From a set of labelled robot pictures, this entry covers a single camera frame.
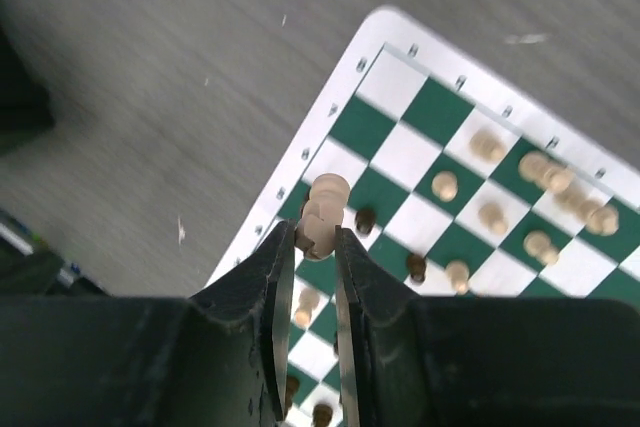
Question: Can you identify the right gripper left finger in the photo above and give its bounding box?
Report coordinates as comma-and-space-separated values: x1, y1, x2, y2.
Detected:
187, 221, 295, 426

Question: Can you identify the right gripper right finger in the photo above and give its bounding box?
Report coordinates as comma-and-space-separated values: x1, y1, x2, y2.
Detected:
335, 227, 430, 426

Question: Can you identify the light wooden chess piece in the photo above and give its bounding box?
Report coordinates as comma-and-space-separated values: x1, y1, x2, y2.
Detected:
295, 173, 351, 262

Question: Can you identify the green white chess board mat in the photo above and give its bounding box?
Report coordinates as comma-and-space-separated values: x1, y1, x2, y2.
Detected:
203, 5, 640, 427

